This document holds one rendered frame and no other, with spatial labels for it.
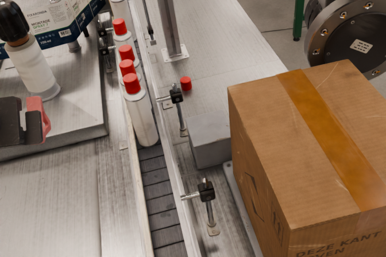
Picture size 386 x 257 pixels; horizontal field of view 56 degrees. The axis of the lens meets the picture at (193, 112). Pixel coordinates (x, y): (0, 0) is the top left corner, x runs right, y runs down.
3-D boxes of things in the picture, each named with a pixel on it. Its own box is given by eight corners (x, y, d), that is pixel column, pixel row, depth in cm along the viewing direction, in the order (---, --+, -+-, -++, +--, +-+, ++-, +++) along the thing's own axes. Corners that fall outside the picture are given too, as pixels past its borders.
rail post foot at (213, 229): (203, 214, 82) (202, 212, 81) (214, 211, 82) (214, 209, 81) (209, 237, 78) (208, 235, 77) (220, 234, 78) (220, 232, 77)
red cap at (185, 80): (189, 82, 116) (188, 74, 114) (193, 89, 113) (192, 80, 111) (180, 85, 115) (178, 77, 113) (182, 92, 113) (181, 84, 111)
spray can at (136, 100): (137, 135, 95) (116, 73, 81) (157, 130, 95) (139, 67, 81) (140, 150, 91) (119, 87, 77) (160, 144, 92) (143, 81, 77)
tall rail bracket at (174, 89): (161, 131, 102) (150, 85, 91) (186, 124, 103) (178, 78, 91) (163, 139, 100) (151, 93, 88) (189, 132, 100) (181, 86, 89)
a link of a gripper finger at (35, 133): (18, 108, 59) (-19, 100, 50) (61, 102, 59) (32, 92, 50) (21, 150, 58) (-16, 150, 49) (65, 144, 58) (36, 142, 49)
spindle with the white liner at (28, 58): (32, 86, 116) (-16, -1, 95) (61, 80, 116) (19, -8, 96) (30, 105, 109) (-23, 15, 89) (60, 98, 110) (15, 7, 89)
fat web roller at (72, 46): (68, 47, 131) (48, -3, 118) (81, 43, 131) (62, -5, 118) (68, 54, 127) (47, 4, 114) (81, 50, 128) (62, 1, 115)
